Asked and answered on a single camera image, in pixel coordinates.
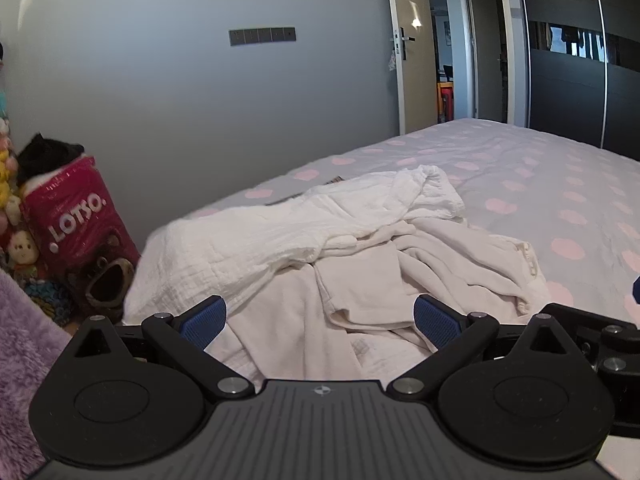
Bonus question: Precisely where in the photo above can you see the purple fluffy blanket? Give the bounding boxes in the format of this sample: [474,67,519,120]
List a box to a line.
[0,270,86,471]

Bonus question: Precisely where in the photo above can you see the beige wooden door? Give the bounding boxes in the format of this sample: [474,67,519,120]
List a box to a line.
[384,0,438,136]

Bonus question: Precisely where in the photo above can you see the black plush toy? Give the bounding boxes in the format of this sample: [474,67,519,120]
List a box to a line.
[17,132,86,186]

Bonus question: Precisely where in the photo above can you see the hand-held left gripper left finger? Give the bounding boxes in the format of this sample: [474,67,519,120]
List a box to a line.
[74,295,256,400]

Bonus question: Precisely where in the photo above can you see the dark wardrobe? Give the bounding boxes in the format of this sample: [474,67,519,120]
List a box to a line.
[515,0,640,163]

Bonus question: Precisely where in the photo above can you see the pile of plush toys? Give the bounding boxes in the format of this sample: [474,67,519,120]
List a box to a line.
[0,85,76,326]

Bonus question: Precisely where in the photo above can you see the cream garment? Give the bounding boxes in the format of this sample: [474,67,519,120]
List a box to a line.
[205,217,553,381]

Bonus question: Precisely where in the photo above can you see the red plush bag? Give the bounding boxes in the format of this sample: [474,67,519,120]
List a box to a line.
[19,156,141,311]

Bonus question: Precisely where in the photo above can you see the bed with pink dotted sheet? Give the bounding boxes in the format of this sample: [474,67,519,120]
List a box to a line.
[122,117,640,381]

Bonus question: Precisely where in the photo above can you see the white muslin garment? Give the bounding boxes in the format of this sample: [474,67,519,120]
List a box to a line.
[122,164,468,326]

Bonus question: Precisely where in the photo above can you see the white hallway door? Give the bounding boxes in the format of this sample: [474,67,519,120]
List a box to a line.
[462,0,506,123]

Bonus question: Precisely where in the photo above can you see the metal door handle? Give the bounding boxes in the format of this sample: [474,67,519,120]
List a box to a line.
[390,27,417,61]

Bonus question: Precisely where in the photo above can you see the grey wall switch panel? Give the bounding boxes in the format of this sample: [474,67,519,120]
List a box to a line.
[229,26,297,47]

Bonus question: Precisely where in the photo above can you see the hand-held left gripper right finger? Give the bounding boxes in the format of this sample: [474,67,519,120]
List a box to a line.
[387,294,568,401]

